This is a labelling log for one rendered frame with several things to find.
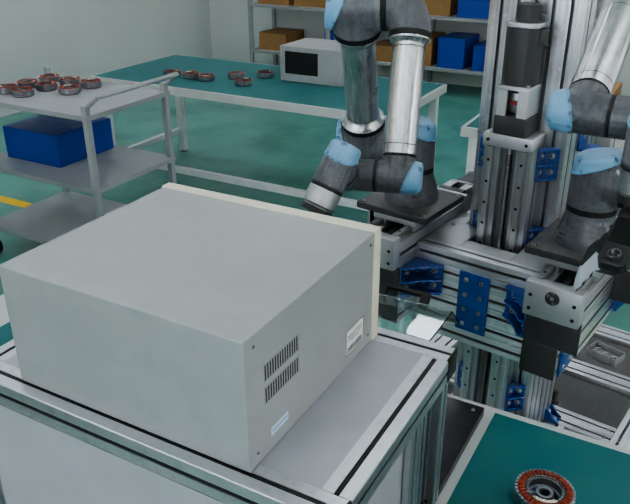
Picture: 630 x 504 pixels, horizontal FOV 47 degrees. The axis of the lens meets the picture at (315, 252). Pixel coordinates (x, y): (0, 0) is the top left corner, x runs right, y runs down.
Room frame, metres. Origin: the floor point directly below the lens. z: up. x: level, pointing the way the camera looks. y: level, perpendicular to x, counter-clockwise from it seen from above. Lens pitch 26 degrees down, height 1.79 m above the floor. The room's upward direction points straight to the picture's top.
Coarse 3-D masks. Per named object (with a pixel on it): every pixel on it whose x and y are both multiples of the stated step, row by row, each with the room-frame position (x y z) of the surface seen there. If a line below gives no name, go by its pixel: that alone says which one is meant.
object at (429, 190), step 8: (432, 168) 1.90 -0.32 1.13; (424, 176) 1.88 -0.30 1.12; (432, 176) 1.90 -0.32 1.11; (424, 184) 1.87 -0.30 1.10; (432, 184) 1.89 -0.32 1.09; (424, 192) 1.87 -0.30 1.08; (432, 192) 1.88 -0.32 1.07; (392, 200) 1.88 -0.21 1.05; (400, 200) 1.86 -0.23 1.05; (408, 200) 1.86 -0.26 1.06; (416, 200) 1.85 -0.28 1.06; (424, 200) 1.86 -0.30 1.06; (432, 200) 1.87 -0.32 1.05
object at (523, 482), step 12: (516, 480) 1.08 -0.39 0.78; (528, 480) 1.08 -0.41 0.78; (540, 480) 1.09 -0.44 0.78; (552, 480) 1.08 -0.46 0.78; (564, 480) 1.07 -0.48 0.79; (516, 492) 1.05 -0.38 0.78; (528, 492) 1.05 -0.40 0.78; (540, 492) 1.06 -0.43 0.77; (552, 492) 1.05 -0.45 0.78; (564, 492) 1.04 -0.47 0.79
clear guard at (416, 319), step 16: (384, 304) 1.27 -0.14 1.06; (400, 304) 1.27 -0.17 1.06; (416, 304) 1.27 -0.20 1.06; (384, 320) 1.21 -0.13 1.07; (400, 320) 1.21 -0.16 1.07; (416, 320) 1.21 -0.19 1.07; (432, 320) 1.21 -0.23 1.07; (448, 320) 1.29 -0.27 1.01; (416, 336) 1.15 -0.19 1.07; (432, 336) 1.15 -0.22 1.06
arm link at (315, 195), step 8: (312, 184) 1.50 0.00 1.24; (312, 192) 1.48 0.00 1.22; (320, 192) 1.47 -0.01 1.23; (328, 192) 1.47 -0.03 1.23; (312, 200) 1.47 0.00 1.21; (320, 200) 1.47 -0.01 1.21; (328, 200) 1.47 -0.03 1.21; (336, 200) 1.48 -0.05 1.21; (320, 208) 1.47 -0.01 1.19; (328, 208) 1.47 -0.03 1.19
